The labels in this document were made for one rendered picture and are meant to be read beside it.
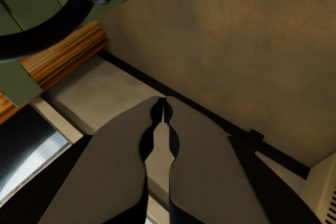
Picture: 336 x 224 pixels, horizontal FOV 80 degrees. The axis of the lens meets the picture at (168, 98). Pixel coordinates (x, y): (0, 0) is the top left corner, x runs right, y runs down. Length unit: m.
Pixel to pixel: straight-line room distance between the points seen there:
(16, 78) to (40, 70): 1.46
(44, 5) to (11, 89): 0.18
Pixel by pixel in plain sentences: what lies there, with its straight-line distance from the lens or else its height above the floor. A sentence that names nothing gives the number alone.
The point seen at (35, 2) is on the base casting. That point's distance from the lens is 0.48.
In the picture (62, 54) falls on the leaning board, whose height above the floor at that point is 0.43.
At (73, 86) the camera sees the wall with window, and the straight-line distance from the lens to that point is 2.10.
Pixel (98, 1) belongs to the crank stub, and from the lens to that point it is 0.26.
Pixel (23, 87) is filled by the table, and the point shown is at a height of 0.87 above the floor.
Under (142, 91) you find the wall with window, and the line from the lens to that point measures 1.83.
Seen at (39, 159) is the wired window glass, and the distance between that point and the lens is 1.89.
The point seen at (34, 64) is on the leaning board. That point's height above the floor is 0.65.
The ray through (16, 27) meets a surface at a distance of 0.48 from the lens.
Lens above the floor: 0.88
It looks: 27 degrees down
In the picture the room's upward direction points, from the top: 136 degrees counter-clockwise
